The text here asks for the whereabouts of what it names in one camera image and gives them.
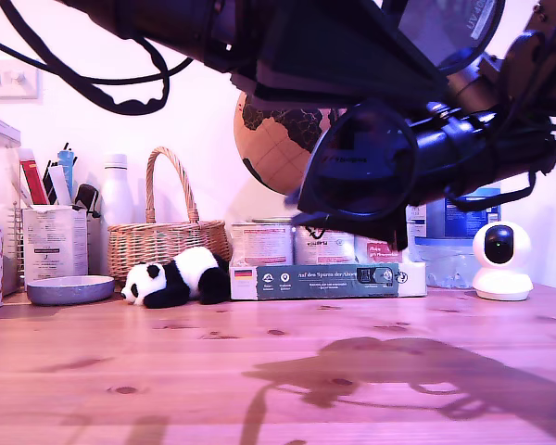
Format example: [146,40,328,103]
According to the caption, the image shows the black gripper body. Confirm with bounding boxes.
[137,0,266,95]

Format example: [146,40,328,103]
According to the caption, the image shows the black sunglasses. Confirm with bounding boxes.
[284,0,509,223]

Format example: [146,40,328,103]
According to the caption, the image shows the silver can red label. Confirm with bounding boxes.
[354,231,402,265]

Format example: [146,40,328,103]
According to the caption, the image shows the large clear water bottle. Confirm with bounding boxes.
[406,180,504,289]

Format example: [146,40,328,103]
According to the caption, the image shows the cork globe on stand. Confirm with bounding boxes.
[234,90,348,196]

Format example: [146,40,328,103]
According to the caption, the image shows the silver can pale label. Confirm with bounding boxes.
[230,221,294,268]

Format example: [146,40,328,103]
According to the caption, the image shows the panda plush toy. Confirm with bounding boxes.
[120,246,233,311]

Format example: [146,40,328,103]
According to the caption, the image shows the white metal bottle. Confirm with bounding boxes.
[100,153,135,228]

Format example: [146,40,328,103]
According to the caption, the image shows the red and white tube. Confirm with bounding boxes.
[17,147,51,206]

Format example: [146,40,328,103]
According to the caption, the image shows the white cardboard holder box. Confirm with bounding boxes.
[20,206,90,291]

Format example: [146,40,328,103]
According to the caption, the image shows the grey shallow bowl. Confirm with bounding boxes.
[26,275,117,307]

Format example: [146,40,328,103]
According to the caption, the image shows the thick black sleeved cable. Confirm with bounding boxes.
[0,0,172,117]

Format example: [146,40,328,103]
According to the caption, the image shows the small white round camera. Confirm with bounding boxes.
[471,221,535,301]

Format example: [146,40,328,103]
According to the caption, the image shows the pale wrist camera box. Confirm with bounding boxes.
[447,53,499,112]

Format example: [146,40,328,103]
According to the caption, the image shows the white wall light switch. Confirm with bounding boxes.
[0,58,42,101]

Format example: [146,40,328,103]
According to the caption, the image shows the black handle tool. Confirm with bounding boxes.
[72,183,102,219]

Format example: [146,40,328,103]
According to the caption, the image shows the wicker basket with handle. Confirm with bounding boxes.
[107,146,233,285]

